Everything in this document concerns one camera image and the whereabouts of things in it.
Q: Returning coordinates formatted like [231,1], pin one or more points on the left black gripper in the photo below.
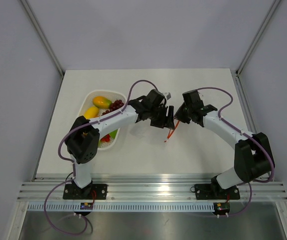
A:
[165,121]

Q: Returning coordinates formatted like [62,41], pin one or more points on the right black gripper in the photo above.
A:
[179,115]

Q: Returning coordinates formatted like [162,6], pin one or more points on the clear zip top bag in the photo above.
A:
[171,131]

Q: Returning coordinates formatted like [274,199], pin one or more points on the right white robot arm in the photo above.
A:
[253,156]

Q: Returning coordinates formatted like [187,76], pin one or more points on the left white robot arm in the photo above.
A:
[82,141]

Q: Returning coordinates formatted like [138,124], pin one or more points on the purple grape bunch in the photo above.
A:
[117,104]

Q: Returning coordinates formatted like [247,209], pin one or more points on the red strawberry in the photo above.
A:
[106,139]

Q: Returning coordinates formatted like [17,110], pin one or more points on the orange green mango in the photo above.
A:
[101,102]

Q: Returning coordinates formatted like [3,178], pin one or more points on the right controller board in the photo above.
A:
[221,209]

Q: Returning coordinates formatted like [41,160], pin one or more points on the controller board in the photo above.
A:
[221,209]
[86,206]

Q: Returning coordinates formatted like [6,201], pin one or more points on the left controller board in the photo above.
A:
[86,206]

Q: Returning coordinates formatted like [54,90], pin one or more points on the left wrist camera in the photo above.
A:
[167,95]

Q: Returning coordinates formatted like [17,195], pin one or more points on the right side aluminium rail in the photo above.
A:
[244,102]

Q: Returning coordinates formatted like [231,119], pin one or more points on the aluminium rail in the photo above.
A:
[244,102]
[146,188]

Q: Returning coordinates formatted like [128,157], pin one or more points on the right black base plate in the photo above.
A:
[206,191]

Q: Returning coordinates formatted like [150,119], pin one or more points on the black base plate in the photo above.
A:
[90,192]
[206,191]

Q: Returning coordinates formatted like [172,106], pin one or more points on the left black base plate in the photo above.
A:
[90,192]

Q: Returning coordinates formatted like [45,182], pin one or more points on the right aluminium frame post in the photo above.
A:
[258,35]

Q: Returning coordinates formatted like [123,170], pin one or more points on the aluminium frame post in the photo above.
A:
[258,35]
[39,31]

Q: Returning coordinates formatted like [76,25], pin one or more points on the white slotted cable duct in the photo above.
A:
[133,207]

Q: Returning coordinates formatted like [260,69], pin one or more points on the aluminium front rail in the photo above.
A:
[146,188]

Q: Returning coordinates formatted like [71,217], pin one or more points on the left aluminium frame post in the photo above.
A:
[39,31]

